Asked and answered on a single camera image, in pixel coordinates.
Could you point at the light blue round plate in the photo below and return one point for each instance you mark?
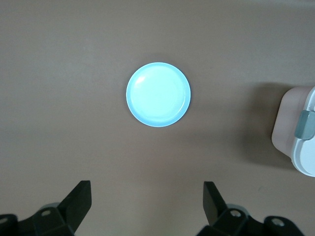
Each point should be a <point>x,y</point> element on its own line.
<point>158,95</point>

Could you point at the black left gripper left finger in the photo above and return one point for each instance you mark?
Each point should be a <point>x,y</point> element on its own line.
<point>73,209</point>

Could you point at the grey box latch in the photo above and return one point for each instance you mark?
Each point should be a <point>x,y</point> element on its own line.
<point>305,124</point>

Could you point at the white lidded storage box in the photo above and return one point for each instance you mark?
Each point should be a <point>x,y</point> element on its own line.
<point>285,123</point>

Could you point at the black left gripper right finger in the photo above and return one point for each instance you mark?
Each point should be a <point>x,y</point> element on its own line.
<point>216,211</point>

